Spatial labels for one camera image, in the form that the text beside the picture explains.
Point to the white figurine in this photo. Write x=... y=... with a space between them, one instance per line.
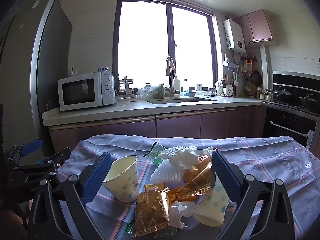
x=73 y=72

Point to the stacked bowls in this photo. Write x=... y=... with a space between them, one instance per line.
x=250 y=88

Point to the glass jar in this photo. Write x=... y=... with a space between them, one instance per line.
x=158 y=92

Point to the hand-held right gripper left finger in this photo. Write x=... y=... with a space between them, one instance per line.
x=98 y=177

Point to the white tissue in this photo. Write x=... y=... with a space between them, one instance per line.
x=178 y=212
x=187 y=158

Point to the beige dishcloth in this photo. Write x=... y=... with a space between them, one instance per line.
x=170 y=66

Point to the glass kettle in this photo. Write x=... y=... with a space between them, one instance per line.
x=125 y=86

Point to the orange grater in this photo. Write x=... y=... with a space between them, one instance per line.
x=248 y=65

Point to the white wall shelf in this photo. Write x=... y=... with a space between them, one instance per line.
x=230 y=65

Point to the steel faucet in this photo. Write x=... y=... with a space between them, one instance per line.
x=171 y=87

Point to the blue white bowl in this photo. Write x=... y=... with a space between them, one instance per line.
x=102 y=69

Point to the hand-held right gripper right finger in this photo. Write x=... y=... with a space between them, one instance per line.
x=225 y=177

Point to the dark frying pan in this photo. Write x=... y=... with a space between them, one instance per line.
x=257 y=78

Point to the black lidded pot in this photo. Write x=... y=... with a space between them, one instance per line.
x=280 y=95

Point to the white mug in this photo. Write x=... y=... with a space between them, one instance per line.
x=199 y=87

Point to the white plastic bags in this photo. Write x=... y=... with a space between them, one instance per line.
x=145 y=92

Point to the black cooking pot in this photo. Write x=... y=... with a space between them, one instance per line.
x=310 y=102

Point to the gold snack wrapper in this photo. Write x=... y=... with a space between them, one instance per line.
x=197 y=170
x=150 y=210
x=190 y=188

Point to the white kitchen countertop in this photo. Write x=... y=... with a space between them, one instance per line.
x=175 y=108

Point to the kitchen sink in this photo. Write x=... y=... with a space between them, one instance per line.
x=180 y=100

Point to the grey refrigerator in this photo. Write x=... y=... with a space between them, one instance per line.
x=50 y=67

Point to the white water heater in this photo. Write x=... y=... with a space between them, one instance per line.
x=233 y=33

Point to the black built-in oven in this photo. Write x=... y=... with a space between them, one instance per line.
x=285 y=127

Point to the green snack wrapper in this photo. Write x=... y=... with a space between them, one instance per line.
x=129 y=227
x=156 y=152

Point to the white microwave oven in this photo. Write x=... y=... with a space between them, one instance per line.
x=77 y=91

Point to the white dotted utensil holder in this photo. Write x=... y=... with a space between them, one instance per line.
x=229 y=90

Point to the white soap bottle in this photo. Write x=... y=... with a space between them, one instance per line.
x=176 y=85

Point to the kitchen window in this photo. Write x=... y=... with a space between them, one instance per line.
x=145 y=50

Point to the checked grey tablecloth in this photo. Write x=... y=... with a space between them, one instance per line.
x=262 y=160

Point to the pink wall cabinet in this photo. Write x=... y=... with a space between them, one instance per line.
x=257 y=27

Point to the black range hood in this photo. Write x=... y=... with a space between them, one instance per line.
x=295 y=80

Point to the pink base cabinets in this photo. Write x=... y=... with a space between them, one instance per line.
x=175 y=127

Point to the clear plastic container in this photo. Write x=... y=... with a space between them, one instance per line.
x=123 y=100

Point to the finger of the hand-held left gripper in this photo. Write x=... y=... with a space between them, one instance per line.
x=61 y=155
x=31 y=146

